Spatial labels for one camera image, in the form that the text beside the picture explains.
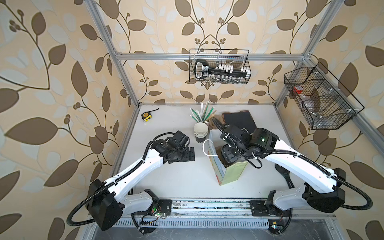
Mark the black wire basket wall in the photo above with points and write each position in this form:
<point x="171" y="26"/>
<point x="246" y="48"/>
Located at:
<point x="326" y="103"/>
<point x="214" y="57"/>

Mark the black socket set tool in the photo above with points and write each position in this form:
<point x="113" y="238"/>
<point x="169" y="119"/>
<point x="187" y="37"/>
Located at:
<point x="203" y="70"/>

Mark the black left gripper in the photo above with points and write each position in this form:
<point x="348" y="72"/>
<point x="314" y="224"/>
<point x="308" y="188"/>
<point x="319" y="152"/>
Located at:
<point x="187" y="157"/>

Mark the painted paper gift bag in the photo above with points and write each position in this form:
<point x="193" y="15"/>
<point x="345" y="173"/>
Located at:
<point x="214" y="148"/>

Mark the black wire basket back wall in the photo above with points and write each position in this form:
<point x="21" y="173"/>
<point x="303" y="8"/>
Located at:
<point x="214" y="57"/>

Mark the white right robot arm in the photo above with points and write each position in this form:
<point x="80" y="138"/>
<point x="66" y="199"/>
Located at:
<point x="321" y="189"/>

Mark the black wire basket right wall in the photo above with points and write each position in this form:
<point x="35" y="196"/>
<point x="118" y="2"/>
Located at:
<point x="326" y="103"/>

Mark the yellow black tape measure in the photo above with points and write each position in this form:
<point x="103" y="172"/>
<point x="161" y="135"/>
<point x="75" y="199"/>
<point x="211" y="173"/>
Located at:
<point x="146" y="116"/>

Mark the black adjustable wrench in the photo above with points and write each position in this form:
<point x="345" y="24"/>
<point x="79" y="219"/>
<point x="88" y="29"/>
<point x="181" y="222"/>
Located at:
<point x="286" y="174"/>

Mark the pink cup with straws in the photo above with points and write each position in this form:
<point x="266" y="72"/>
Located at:
<point x="204" y="114"/>

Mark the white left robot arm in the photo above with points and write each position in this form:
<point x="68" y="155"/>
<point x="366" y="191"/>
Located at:
<point x="109" y="200"/>

